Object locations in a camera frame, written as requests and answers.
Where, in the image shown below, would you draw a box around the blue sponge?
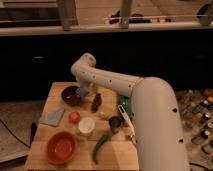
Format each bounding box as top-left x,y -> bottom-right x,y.
76,86 -> 89,98

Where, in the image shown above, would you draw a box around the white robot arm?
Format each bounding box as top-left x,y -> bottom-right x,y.
71,53 -> 190,171

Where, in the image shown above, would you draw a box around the orange bowl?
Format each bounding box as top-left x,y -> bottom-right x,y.
45,131 -> 76,165

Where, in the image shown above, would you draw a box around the green plastic cup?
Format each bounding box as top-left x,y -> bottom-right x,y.
89,83 -> 98,94

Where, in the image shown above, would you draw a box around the dark grape bunch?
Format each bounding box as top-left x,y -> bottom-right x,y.
91,93 -> 102,112

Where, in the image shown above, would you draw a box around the green tray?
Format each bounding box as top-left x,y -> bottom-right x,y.
118,95 -> 133,118

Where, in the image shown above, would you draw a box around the yellow banana piece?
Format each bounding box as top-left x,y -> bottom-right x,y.
99,112 -> 109,120

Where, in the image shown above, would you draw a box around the small metal cup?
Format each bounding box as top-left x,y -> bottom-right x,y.
109,116 -> 122,133

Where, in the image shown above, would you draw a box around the red tomato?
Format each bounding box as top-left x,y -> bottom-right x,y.
69,112 -> 80,124

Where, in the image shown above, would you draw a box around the white round container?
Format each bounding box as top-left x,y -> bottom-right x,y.
78,117 -> 95,136

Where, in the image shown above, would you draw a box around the wooden cutting board table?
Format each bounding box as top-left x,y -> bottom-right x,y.
24,82 -> 139,171

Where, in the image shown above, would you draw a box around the green chili pepper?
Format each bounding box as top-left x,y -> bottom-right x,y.
92,134 -> 109,164

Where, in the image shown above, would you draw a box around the blue folded cloth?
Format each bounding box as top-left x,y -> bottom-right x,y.
39,108 -> 65,127

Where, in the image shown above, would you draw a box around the spice bottle rack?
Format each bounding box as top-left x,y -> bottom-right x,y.
176,90 -> 213,152

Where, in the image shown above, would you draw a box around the black cable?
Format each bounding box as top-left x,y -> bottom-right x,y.
0,119 -> 32,150

